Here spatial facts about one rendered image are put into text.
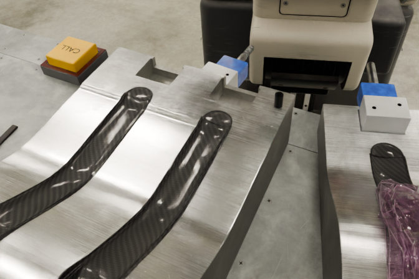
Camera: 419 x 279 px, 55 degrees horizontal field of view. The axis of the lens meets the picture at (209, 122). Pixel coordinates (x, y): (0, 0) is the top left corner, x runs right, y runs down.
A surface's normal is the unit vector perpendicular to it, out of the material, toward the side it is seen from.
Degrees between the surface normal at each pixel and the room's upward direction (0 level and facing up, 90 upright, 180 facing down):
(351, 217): 21
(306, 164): 0
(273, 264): 0
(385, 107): 0
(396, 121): 90
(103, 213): 25
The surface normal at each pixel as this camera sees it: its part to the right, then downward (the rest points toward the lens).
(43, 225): 0.16, -0.92
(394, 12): -0.05, -0.69
